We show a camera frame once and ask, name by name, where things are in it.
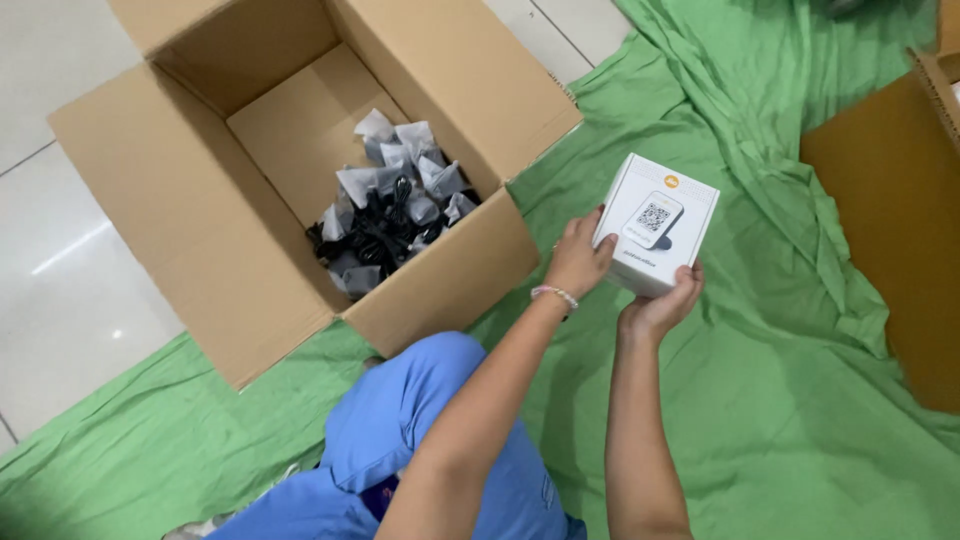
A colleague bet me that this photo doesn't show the person's left hand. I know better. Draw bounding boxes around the person's left hand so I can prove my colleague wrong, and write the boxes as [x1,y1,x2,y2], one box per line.
[543,205,621,301]

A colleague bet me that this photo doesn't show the pile of bagged black cables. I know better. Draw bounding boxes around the pile of bagged black cables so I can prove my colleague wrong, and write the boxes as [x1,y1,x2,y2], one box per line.
[305,108,483,303]

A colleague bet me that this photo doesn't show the green cloth sheet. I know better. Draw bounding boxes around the green cloth sheet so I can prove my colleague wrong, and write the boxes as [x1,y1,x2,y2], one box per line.
[0,0,960,540]

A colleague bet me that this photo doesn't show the brown cardboard carton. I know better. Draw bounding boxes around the brown cardboard carton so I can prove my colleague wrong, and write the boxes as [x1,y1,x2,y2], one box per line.
[799,0,960,416]

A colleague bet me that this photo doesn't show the person's right hand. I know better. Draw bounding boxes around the person's right hand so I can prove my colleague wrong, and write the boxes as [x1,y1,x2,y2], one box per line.
[617,258,706,340]

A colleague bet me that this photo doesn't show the large open cardboard carton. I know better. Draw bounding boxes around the large open cardboard carton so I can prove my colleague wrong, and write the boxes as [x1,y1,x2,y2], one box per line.
[47,0,585,392]

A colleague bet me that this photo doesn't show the white printed product box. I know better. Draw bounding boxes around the white printed product box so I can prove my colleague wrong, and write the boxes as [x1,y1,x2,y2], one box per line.
[592,153,721,299]

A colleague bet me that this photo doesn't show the beaded wrist bracelet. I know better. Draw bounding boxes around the beaded wrist bracelet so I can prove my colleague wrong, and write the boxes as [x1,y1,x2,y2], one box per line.
[530,284,580,312]

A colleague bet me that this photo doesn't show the person's blue trousers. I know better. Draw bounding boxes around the person's blue trousers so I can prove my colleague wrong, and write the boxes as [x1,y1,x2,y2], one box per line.
[204,330,589,540]

